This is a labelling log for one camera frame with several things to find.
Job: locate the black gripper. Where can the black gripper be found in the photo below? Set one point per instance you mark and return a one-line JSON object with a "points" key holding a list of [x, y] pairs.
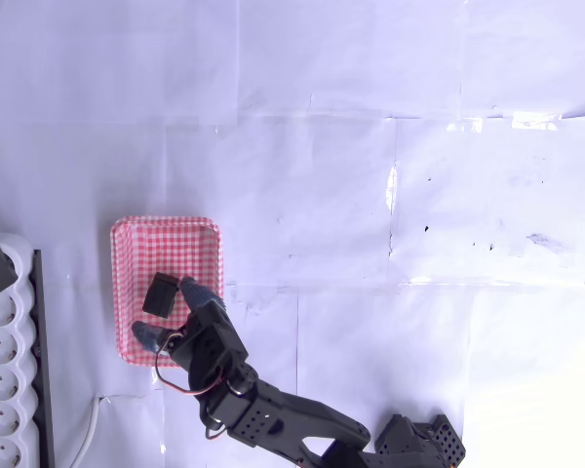
{"points": [[201, 326]]}

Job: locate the small black cube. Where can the small black cube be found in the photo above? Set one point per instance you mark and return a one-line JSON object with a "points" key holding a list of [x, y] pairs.
{"points": [[160, 297]]}

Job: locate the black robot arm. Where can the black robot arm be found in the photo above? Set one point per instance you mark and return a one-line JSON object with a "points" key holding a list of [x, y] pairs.
{"points": [[283, 414]]}

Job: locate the red checkered tray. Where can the red checkered tray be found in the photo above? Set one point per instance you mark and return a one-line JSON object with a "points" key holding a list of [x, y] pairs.
{"points": [[175, 248]]}

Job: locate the black shelf board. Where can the black shelf board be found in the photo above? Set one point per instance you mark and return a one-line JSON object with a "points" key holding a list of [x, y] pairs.
{"points": [[43, 365]]}

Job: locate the white power strip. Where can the white power strip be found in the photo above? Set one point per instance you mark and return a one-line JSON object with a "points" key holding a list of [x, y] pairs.
{"points": [[0, 380]]}

